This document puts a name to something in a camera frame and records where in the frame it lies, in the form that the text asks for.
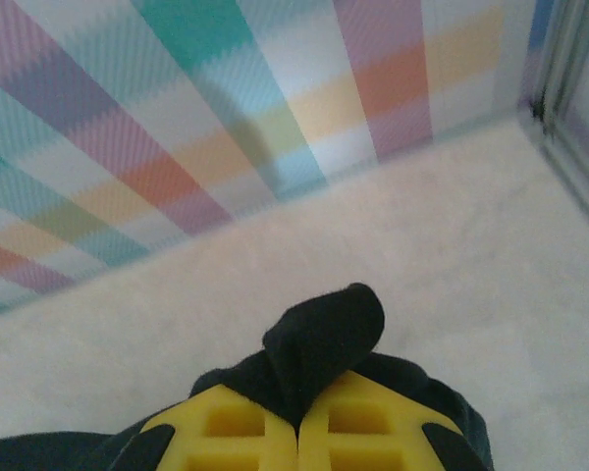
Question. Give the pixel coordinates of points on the black t-shirt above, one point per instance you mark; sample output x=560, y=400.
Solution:
x=324, y=333

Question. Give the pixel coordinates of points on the aluminium frame post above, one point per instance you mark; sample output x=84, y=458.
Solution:
x=564, y=54

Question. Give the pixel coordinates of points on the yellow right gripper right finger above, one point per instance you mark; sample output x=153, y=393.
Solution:
x=407, y=412

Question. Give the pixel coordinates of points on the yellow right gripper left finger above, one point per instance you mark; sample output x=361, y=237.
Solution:
x=191, y=417

